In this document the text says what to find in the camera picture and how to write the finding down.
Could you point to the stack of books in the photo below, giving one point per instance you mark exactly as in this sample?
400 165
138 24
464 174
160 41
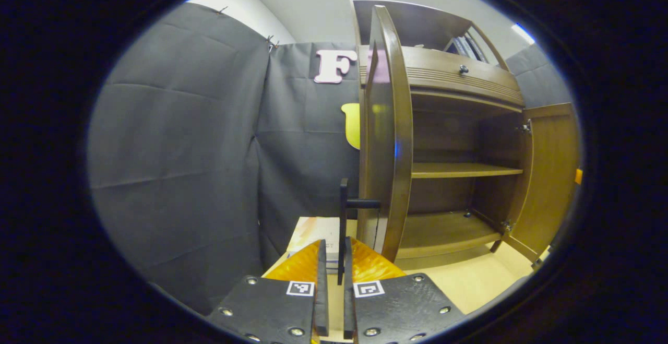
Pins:
313 229

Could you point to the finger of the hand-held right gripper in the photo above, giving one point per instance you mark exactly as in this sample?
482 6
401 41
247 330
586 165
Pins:
578 176

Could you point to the wooden double-door shoe cabinet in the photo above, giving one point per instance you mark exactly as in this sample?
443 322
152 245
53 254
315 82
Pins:
449 135

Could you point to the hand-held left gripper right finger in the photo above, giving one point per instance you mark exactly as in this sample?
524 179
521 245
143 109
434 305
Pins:
402 307

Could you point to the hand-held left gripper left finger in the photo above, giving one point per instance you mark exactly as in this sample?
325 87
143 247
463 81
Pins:
266 307

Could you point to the small ceiling light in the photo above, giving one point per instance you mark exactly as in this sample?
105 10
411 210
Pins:
523 34

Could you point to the black backdrop cloth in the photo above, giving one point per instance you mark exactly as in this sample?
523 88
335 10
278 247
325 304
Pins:
182 151

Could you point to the metal door hinge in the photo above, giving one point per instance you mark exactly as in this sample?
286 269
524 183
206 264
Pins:
526 126
506 226

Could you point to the grey-blue book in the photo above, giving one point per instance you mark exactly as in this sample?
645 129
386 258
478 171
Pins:
457 46

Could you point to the dark blue book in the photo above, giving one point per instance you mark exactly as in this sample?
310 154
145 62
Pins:
476 49

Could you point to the wooden cabinet door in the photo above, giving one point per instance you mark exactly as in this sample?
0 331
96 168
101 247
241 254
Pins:
389 151
550 177

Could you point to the wooden drawer with black knob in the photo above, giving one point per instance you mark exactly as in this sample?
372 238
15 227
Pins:
443 75

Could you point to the pale green book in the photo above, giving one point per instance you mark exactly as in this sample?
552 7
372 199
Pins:
466 47

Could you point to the wooden inner shelf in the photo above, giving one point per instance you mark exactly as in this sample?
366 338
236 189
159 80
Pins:
464 170

